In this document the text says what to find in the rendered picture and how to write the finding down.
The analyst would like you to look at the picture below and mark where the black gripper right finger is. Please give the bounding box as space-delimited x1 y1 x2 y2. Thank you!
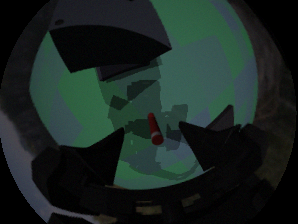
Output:
178 120 241 172

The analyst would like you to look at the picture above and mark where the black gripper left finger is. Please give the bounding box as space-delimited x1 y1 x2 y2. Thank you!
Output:
59 127 125 186

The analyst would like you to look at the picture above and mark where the red peg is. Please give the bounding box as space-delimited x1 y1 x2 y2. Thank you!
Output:
148 113 164 145

